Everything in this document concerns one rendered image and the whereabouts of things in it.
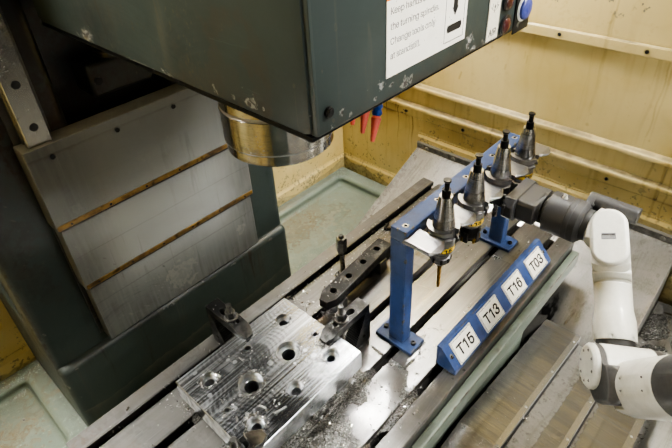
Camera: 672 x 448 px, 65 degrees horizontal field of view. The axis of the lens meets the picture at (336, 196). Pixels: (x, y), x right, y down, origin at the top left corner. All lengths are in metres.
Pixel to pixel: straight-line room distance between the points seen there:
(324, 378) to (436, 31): 0.70
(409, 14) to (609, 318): 0.70
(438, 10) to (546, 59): 1.04
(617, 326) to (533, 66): 0.85
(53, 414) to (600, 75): 1.71
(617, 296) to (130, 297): 1.03
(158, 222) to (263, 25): 0.82
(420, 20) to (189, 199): 0.83
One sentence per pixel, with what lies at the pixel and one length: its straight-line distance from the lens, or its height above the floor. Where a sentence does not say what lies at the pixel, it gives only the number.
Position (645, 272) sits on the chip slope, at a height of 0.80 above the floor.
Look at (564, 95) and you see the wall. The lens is 1.66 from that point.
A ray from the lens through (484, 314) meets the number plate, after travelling 1.26.
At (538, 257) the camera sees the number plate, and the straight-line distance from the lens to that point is 1.44.
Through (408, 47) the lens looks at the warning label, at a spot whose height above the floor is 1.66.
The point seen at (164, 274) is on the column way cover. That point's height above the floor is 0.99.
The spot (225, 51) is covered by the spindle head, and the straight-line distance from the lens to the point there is 0.58.
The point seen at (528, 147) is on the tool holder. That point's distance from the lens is 1.26.
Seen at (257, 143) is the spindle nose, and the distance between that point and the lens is 0.71.
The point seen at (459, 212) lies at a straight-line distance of 1.09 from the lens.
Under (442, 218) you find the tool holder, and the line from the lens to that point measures 1.01.
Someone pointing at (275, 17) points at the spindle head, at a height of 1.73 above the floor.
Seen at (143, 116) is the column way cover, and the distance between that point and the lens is 1.15.
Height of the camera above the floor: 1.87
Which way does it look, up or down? 36 degrees down
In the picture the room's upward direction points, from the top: 3 degrees counter-clockwise
